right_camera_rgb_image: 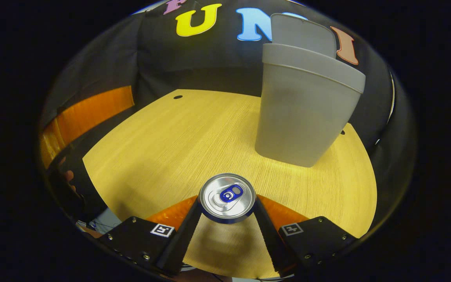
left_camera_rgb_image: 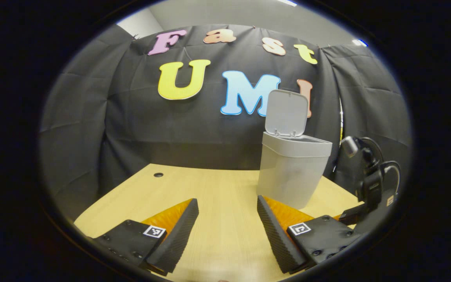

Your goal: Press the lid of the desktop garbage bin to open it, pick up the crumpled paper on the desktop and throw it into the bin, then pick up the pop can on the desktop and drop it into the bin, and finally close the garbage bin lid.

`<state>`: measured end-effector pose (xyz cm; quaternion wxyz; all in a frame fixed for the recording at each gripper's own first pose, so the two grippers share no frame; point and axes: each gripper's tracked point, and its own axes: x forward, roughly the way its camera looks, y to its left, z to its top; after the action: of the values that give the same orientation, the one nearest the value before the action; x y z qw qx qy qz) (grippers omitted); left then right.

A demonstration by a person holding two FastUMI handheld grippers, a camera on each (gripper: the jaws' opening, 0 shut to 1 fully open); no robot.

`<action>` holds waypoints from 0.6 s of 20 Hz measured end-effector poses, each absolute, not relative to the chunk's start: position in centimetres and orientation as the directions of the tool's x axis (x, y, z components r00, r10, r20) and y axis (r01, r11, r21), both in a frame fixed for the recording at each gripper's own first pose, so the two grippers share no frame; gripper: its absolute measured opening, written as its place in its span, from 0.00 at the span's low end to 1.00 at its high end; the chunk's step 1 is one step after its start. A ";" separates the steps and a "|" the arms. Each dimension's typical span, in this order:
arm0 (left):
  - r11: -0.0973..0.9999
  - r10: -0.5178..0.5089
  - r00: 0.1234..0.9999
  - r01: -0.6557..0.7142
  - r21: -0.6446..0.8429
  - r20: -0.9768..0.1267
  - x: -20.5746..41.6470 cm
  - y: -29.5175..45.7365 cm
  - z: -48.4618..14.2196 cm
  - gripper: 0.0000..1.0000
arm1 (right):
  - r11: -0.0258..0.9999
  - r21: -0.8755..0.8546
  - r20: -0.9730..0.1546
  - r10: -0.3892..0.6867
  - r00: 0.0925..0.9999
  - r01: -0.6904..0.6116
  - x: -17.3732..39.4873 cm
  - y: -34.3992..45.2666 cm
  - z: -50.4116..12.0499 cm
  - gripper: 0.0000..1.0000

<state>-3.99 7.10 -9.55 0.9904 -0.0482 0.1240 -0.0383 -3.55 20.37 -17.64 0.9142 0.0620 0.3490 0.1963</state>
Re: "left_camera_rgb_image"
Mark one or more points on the black backdrop cloth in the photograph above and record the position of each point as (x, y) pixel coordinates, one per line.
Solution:
(92, 129)

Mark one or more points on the grey desktop garbage bin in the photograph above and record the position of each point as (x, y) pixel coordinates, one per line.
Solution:
(292, 172)

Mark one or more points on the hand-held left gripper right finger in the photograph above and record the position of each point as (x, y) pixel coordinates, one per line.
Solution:
(276, 239)

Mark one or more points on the wooden desktop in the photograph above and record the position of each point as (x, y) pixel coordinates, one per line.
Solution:
(217, 196)

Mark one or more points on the ceiling light panel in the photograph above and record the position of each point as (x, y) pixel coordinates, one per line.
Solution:
(360, 42)
(287, 2)

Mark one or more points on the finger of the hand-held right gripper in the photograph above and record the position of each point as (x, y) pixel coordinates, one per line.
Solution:
(354, 216)

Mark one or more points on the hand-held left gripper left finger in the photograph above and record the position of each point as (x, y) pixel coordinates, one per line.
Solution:
(176, 237)

